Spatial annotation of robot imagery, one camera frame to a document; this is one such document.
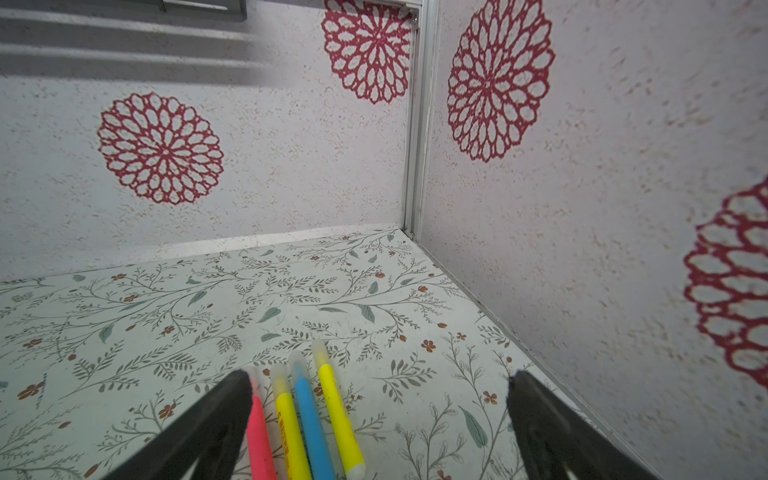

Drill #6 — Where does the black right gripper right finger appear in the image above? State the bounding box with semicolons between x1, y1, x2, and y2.
507;370;655;480

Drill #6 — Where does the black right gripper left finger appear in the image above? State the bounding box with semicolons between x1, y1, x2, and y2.
107;370;253;479

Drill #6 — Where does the pink highlighter pen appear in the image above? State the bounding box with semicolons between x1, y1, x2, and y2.
245;394;277;480

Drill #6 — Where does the yellow highlighter pen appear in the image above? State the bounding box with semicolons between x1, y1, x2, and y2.
317;362;367;480
275;390;312;480

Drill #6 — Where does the translucent clear pen cap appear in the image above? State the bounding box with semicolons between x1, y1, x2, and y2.
288;350;309;382

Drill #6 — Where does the blue highlighter pen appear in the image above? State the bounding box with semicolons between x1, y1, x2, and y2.
292;373;336;480

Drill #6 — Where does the translucent yellow pen cap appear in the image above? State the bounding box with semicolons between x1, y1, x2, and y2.
311;339;330;370

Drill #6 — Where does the translucent white pen cap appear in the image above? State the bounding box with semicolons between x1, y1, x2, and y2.
269;363;291;399

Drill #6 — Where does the dark grey wall shelf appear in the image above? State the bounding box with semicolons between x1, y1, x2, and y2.
92;0;248;22

